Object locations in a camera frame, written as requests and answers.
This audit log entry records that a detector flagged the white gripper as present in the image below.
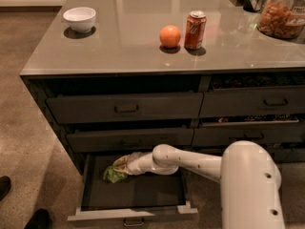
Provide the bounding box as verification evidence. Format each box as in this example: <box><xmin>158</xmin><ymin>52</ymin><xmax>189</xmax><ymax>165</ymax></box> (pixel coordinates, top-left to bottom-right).
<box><xmin>112</xmin><ymin>152</ymin><xmax>153</xmax><ymax>176</ymax></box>

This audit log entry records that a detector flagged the green rice chip bag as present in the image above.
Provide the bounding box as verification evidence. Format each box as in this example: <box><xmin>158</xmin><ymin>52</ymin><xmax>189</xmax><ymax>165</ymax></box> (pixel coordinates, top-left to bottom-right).
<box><xmin>103</xmin><ymin>166</ymin><xmax>128</xmax><ymax>183</ymax></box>

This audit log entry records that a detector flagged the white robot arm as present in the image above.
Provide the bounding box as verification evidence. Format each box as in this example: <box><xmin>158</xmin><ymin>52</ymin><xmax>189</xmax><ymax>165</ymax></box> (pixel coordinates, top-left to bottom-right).
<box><xmin>113</xmin><ymin>141</ymin><xmax>285</xmax><ymax>229</ymax></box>

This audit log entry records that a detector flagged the middle left grey drawer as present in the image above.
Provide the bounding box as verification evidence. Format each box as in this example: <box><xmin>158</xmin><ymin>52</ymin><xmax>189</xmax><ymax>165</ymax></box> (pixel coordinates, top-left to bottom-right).
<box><xmin>67</xmin><ymin>128</ymin><xmax>193</xmax><ymax>153</ymax></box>

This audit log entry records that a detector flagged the open bottom left drawer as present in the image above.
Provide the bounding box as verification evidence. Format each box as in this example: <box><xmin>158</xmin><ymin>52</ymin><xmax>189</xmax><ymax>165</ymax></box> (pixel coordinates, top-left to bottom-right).
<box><xmin>68</xmin><ymin>155</ymin><xmax>198</xmax><ymax>227</ymax></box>

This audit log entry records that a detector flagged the top left grey drawer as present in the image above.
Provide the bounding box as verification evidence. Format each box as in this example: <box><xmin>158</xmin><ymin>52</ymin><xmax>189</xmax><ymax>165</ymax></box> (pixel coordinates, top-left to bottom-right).
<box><xmin>46</xmin><ymin>93</ymin><xmax>203</xmax><ymax>124</ymax></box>

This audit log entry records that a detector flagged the top right grey drawer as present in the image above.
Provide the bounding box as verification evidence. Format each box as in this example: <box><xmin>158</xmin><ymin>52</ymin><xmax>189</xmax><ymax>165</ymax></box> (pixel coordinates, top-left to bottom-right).
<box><xmin>199</xmin><ymin>85</ymin><xmax>305</xmax><ymax>117</ymax></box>

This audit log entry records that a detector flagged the middle right grey drawer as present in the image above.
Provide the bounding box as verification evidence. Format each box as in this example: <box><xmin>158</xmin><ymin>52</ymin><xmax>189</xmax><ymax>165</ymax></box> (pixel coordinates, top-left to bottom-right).
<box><xmin>192</xmin><ymin>116</ymin><xmax>305</xmax><ymax>147</ymax></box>

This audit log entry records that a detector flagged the black shoe lower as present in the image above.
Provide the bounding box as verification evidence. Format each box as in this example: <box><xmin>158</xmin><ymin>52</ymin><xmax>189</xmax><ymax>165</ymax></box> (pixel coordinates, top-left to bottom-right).
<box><xmin>24</xmin><ymin>209</ymin><xmax>52</xmax><ymax>229</ymax></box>

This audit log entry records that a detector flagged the black shoe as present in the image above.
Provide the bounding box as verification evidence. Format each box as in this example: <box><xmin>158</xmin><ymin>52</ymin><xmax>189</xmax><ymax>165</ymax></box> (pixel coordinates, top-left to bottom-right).
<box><xmin>0</xmin><ymin>176</ymin><xmax>11</xmax><ymax>201</ymax></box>
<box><xmin>24</xmin><ymin>209</ymin><xmax>52</xmax><ymax>229</ymax></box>

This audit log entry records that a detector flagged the black shoe upper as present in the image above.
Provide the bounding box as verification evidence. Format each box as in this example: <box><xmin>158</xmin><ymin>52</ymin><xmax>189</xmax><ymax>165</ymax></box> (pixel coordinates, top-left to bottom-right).
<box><xmin>0</xmin><ymin>176</ymin><xmax>11</xmax><ymax>201</ymax></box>

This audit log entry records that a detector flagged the orange fruit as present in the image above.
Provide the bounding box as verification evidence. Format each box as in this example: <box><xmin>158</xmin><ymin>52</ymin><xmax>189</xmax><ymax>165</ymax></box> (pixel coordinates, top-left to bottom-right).
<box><xmin>159</xmin><ymin>25</ymin><xmax>181</xmax><ymax>48</ymax></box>

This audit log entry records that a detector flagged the white ceramic bowl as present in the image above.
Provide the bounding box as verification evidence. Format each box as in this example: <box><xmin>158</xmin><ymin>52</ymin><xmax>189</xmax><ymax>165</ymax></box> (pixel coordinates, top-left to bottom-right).
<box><xmin>63</xmin><ymin>7</ymin><xmax>96</xmax><ymax>33</ymax></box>

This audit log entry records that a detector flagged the red soda can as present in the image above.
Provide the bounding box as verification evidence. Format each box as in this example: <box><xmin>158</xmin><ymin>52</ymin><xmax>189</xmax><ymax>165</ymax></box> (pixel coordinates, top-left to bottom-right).
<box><xmin>184</xmin><ymin>10</ymin><xmax>207</xmax><ymax>50</ymax></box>

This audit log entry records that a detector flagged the clear jar of snacks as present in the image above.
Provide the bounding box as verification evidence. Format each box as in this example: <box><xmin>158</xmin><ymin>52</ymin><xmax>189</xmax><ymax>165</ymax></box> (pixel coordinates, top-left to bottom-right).
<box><xmin>257</xmin><ymin>0</ymin><xmax>305</xmax><ymax>39</ymax></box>

